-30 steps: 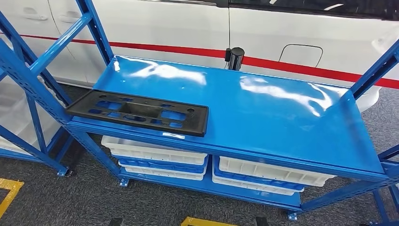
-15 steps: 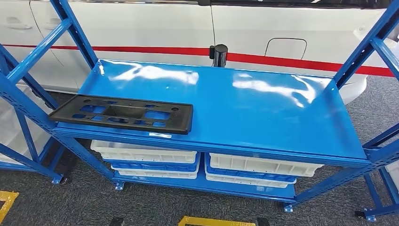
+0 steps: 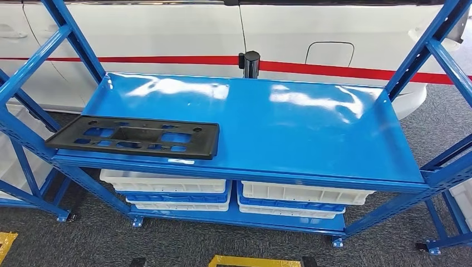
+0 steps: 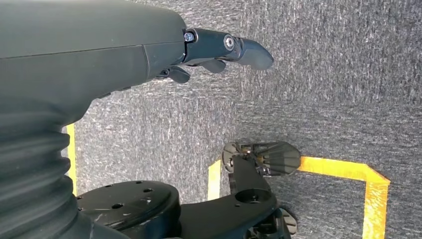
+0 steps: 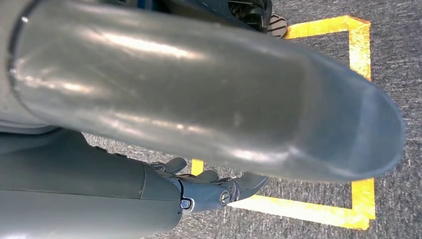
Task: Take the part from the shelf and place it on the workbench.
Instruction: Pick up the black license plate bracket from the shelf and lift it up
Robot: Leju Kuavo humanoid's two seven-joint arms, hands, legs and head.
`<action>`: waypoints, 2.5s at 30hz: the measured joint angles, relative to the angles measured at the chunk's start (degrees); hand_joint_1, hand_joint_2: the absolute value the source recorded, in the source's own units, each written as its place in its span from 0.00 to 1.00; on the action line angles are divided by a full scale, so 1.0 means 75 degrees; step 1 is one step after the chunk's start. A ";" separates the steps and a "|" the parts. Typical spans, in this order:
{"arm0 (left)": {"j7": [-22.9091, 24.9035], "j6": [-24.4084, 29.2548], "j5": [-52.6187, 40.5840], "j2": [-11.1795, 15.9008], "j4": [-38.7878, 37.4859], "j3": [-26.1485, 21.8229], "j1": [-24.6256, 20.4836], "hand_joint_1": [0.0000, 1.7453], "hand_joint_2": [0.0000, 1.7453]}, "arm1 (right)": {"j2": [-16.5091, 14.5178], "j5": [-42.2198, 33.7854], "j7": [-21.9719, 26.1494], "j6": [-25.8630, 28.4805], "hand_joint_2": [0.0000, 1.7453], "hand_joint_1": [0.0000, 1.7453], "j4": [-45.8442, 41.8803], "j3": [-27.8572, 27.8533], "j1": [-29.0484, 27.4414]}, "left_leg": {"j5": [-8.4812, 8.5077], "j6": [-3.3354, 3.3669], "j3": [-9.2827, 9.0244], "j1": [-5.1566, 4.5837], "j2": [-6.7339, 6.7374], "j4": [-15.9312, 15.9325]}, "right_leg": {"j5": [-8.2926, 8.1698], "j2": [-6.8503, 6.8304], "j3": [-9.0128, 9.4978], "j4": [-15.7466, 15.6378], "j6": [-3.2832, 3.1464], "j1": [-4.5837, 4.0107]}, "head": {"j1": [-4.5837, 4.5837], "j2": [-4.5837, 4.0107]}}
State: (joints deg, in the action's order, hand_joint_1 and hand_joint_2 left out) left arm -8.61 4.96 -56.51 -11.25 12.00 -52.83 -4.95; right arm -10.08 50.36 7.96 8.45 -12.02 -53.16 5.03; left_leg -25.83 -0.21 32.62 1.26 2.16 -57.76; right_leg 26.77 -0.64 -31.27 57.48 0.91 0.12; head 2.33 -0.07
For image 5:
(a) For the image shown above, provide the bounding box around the yellow floor tape square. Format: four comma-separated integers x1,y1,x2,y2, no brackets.
190,14,377,231

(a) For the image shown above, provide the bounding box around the black robot foot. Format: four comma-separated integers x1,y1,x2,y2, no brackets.
184,0,288,39

